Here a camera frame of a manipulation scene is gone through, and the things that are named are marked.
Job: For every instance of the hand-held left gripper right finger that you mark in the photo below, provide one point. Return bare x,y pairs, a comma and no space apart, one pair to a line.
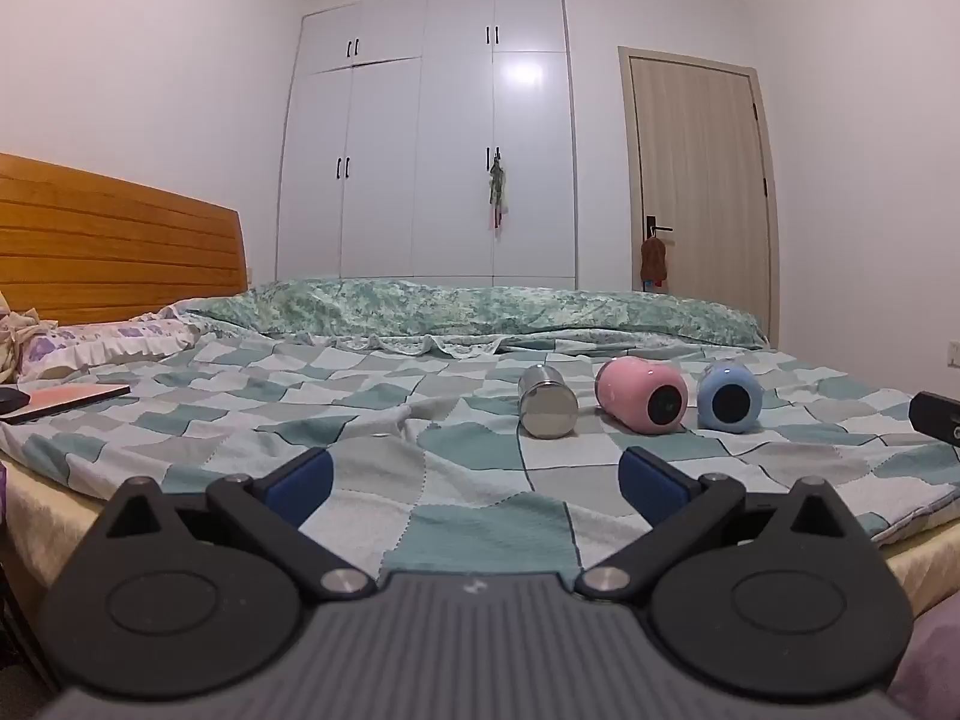
651,481

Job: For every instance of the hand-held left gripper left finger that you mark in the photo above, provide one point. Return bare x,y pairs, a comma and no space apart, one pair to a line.
304,481

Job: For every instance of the pink cup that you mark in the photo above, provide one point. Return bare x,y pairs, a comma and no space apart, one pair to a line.
637,390

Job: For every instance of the blue cup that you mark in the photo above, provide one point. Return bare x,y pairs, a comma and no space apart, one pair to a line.
729,394

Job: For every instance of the stainless steel cup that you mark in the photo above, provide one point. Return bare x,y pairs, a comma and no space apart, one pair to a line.
546,401

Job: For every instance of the checkered teal blanket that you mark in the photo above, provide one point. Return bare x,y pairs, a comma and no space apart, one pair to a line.
420,420

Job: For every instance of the brown hanging pouch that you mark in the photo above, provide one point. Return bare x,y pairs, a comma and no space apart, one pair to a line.
654,262

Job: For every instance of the green floral quilt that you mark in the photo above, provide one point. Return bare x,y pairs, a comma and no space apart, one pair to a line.
450,311

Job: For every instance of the purple floral pillow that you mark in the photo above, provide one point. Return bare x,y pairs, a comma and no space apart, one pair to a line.
97,345

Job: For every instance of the pink cloth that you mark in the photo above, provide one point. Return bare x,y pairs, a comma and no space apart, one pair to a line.
934,667

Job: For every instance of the yellow bed sheet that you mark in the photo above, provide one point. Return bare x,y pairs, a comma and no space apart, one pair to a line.
45,499

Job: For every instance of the wooden bed headboard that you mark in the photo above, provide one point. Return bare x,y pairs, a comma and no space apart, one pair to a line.
112,255

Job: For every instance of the black computer mouse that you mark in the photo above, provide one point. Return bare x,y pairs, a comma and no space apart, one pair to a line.
10,399

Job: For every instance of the beige crumpled cloth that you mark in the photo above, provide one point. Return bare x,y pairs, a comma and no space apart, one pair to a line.
19,337

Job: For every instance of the beige wooden door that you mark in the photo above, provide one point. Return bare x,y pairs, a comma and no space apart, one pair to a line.
697,165

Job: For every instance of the green hanging ornament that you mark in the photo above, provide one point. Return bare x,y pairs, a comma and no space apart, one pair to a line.
496,184

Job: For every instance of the white wardrobe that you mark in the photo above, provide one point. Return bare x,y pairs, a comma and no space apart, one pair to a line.
450,165

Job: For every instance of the white wall socket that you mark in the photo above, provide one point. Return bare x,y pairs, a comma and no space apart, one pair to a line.
955,353

